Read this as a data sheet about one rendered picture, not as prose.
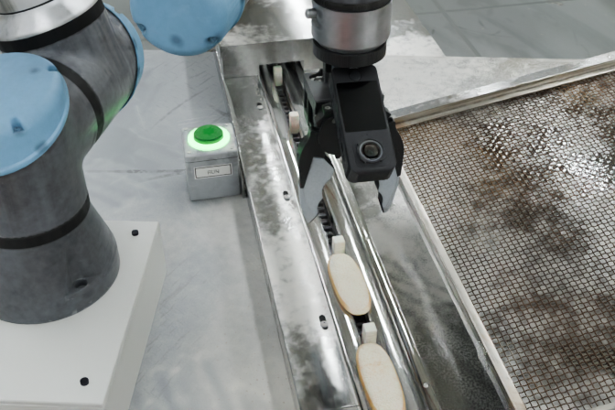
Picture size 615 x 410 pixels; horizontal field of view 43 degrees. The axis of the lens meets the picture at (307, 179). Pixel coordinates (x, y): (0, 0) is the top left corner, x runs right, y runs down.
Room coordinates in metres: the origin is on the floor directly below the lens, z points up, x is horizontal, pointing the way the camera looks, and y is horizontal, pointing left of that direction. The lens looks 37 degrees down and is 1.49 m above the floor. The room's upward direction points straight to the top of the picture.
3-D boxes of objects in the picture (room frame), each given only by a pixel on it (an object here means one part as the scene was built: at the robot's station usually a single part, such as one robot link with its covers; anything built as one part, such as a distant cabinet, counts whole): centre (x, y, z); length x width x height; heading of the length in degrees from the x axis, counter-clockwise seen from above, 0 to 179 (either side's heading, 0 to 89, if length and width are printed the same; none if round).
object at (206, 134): (0.87, 0.13, 0.90); 0.04 x 0.04 x 0.02
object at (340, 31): (0.68, -0.04, 1.16); 0.08 x 0.08 x 0.05
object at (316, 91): (0.69, -0.04, 1.08); 0.09 x 0.08 x 0.12; 11
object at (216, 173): (0.87, 0.13, 0.84); 0.08 x 0.08 x 0.11; 11
